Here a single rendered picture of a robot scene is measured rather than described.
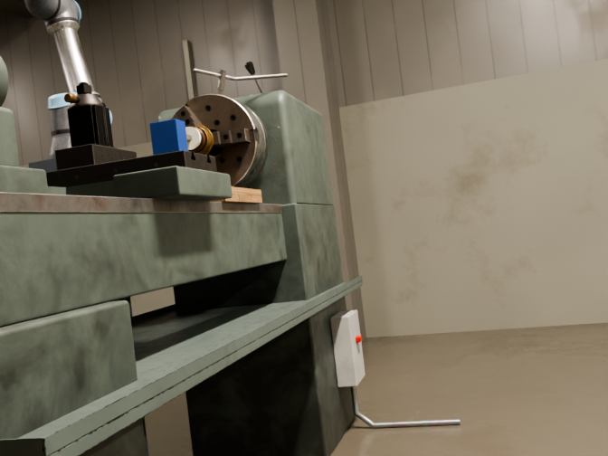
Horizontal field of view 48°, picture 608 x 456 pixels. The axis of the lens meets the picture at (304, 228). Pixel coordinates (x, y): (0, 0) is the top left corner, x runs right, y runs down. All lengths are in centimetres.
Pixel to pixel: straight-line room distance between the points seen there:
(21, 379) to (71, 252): 25
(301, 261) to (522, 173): 252
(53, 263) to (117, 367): 21
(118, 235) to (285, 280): 107
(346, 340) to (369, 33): 276
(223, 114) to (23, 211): 121
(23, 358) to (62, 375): 9
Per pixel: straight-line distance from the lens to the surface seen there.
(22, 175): 119
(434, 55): 469
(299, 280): 225
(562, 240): 453
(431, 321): 464
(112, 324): 117
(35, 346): 101
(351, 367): 254
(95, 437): 94
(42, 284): 108
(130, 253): 131
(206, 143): 207
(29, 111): 609
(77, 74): 260
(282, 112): 229
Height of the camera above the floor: 76
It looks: 1 degrees up
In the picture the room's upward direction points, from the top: 7 degrees counter-clockwise
